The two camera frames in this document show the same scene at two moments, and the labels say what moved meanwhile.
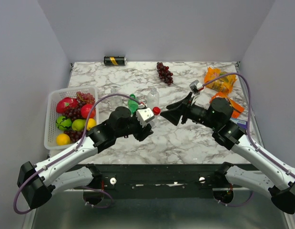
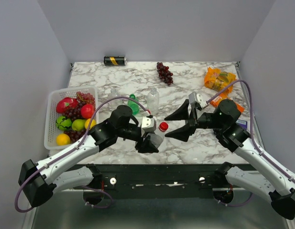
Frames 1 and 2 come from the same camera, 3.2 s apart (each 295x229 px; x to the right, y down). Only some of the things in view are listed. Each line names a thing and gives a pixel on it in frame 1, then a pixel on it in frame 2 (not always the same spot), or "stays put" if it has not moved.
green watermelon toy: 63,123 stays put
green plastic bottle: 133,104 stays put
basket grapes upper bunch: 75,113 stays put
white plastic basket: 51,131 stays put
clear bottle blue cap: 153,98 stays put
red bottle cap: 156,110 → 163,126
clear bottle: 115,101 stays put
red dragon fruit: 66,103 stays put
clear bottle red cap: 157,122 → 157,138
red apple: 85,110 stays put
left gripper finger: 146,132 → 147,146
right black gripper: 174,116 → 183,133
